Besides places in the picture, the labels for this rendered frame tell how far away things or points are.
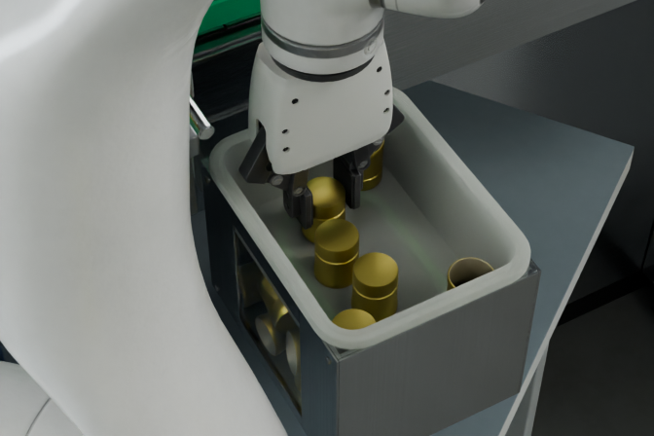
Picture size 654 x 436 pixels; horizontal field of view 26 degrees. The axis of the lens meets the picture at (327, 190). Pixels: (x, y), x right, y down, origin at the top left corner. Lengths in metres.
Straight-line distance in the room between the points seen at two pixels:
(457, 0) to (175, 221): 0.35
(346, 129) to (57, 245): 0.50
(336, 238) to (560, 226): 0.39
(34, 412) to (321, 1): 0.35
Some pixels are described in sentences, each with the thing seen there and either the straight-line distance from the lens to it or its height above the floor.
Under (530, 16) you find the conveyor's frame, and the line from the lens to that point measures 1.30.
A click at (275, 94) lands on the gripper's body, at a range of 0.98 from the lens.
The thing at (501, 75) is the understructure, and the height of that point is 0.65.
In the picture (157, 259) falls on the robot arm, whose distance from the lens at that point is 0.57.
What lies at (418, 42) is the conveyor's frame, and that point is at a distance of 1.23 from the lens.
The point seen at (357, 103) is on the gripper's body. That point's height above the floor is 1.09.
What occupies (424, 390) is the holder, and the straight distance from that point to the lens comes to 1.07.
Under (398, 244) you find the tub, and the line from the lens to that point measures 1.12.
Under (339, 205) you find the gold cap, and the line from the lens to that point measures 1.09.
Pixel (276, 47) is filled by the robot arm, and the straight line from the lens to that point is 0.95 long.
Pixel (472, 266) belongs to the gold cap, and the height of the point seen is 0.98.
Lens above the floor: 1.79
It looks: 48 degrees down
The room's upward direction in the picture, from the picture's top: straight up
